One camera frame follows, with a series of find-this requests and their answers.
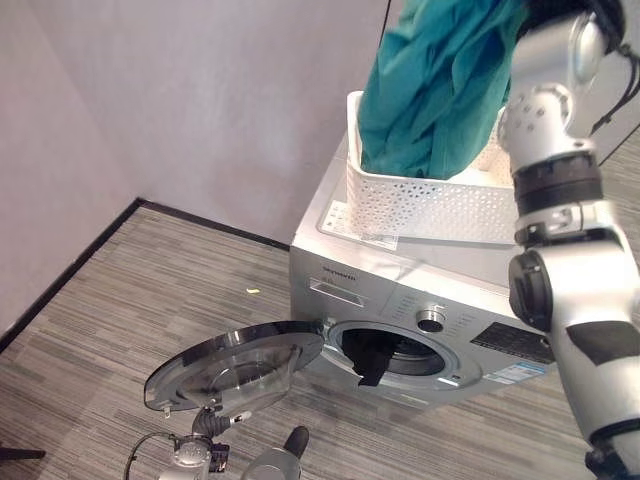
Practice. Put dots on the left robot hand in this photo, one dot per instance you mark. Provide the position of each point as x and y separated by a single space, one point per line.
212 424

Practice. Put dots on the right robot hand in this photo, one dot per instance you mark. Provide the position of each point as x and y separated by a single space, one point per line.
555 11

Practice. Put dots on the round glass washer door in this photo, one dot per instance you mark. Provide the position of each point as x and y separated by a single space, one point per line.
225 365

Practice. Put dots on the teal cloth garment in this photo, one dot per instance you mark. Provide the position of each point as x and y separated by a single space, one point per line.
435 75

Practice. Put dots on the black garment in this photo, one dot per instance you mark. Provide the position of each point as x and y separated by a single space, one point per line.
372 360

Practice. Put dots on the white perforated laundry basket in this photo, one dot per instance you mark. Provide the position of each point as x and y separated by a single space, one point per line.
425 205

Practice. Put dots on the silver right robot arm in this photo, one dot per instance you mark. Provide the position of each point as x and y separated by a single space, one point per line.
600 300

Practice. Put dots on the washer detergent drawer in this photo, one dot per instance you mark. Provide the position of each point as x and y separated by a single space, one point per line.
337 291

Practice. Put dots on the silver washer control knob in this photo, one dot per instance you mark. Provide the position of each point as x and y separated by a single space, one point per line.
431 320

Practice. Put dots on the silver robot leg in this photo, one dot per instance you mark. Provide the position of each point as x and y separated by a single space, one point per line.
272 462

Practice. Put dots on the black flat floor object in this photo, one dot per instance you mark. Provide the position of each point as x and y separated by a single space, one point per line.
20 454

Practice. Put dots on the silver front-load washing machine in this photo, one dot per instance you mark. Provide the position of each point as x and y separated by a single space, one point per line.
350 260

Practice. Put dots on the clear plastic instruction sheet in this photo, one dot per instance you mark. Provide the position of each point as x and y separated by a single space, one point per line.
336 217

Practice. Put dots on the white blue energy label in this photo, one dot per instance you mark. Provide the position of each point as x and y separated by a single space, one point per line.
520 373

